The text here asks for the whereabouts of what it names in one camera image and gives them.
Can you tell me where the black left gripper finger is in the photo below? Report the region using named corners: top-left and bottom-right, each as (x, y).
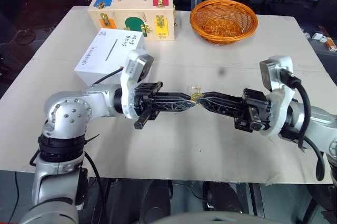
top-left (154, 98), bottom-right (198, 114)
top-left (155, 91), bottom-right (196, 101)

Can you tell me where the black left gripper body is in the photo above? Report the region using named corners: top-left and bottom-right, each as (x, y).
top-left (133, 82), bottom-right (164, 130)

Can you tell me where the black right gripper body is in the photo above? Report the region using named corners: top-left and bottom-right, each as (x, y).
top-left (234, 88), bottom-right (272, 133)

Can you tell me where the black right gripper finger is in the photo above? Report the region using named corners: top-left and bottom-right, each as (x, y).
top-left (197, 98), bottom-right (243, 120)
top-left (201, 91), bottom-right (244, 104)

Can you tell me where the white box with slot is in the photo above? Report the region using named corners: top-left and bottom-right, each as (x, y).
top-left (74, 27), bottom-right (146, 87)

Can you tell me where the wooden latch lock box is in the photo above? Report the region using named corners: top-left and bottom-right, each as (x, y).
top-left (87, 0), bottom-right (176, 42)

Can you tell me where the small white box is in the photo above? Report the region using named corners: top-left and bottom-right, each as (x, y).
top-left (312, 32), bottom-right (327, 43)

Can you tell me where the small orange box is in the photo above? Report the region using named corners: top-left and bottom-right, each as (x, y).
top-left (326, 38), bottom-right (337, 52)

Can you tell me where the orange wicker basket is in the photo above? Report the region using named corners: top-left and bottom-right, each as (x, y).
top-left (189, 0), bottom-right (259, 46)

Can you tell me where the grey rounded robot torso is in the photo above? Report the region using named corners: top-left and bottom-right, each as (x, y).
top-left (151, 211), bottom-right (255, 224)

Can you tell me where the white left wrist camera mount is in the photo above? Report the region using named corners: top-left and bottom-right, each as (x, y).
top-left (120, 49), bottom-right (155, 119)

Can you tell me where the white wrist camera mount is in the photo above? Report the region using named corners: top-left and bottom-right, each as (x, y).
top-left (120, 49), bottom-right (155, 119)
top-left (259, 55), bottom-right (299, 137)

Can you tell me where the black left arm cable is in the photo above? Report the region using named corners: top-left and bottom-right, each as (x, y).
top-left (92, 66), bottom-right (125, 86)

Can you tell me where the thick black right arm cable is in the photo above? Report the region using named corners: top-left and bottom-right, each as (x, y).
top-left (280, 68), bottom-right (326, 182)

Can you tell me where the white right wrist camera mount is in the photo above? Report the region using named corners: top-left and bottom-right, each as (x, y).
top-left (259, 55), bottom-right (299, 137)

